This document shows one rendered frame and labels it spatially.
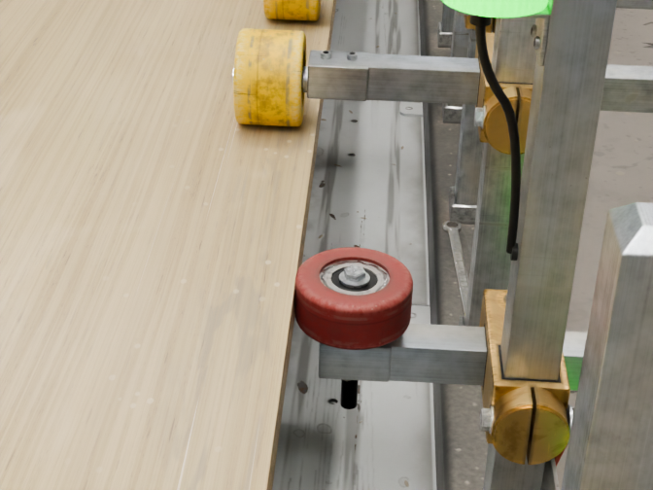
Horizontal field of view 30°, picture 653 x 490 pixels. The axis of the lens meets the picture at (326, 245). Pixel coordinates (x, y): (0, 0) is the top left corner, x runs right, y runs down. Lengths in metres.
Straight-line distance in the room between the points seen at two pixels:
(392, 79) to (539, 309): 0.31
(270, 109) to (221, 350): 0.30
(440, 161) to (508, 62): 0.48
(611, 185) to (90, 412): 2.34
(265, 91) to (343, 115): 0.74
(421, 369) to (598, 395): 0.36
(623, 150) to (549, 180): 2.42
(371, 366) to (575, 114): 0.24
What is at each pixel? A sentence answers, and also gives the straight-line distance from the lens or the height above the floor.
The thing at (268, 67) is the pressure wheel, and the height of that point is 0.96.
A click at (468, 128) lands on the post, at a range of 1.27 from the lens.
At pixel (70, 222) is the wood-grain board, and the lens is 0.91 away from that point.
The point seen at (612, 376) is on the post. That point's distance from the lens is 0.50.
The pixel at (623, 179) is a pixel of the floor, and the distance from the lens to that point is 3.00.
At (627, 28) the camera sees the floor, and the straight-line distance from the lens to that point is 3.94.
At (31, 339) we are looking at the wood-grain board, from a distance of 0.79.
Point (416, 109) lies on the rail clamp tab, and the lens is 1.75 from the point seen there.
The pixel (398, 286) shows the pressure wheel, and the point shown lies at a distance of 0.82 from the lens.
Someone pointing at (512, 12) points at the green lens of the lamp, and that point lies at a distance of 0.67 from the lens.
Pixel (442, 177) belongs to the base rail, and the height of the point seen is 0.70.
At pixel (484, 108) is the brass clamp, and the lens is 0.96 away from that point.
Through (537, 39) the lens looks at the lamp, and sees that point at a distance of 0.70.
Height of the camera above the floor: 1.35
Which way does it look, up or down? 31 degrees down
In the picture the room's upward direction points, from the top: 2 degrees clockwise
